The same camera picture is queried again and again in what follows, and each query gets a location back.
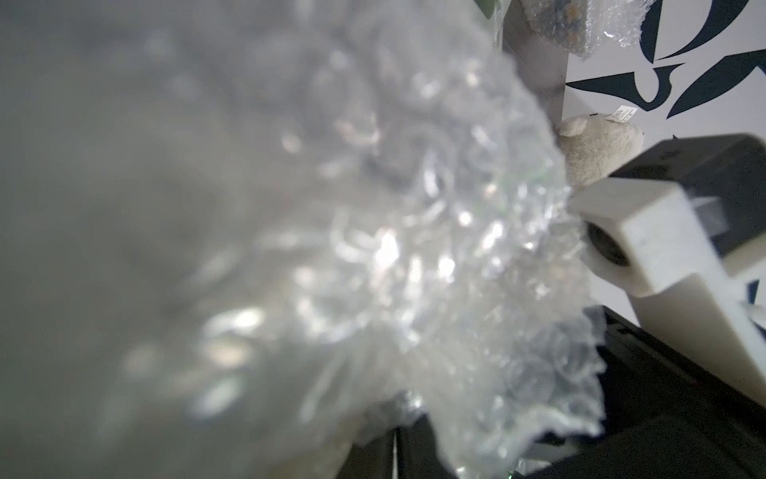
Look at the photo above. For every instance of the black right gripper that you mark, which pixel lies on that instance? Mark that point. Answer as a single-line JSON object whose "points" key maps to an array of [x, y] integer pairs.
{"points": [[665, 418]]}

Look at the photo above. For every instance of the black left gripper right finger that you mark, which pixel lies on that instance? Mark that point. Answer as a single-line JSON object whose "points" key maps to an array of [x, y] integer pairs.
{"points": [[417, 455]]}

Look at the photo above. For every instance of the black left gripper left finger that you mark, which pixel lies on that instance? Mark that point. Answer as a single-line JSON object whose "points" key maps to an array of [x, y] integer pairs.
{"points": [[375, 460]]}

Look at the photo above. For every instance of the bubble wrap sheet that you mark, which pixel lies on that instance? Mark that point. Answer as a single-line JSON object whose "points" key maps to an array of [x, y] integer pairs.
{"points": [[240, 237], [583, 26]]}

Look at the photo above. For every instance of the white teddy bear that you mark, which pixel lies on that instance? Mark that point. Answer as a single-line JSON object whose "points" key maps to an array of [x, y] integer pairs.
{"points": [[597, 145]]}

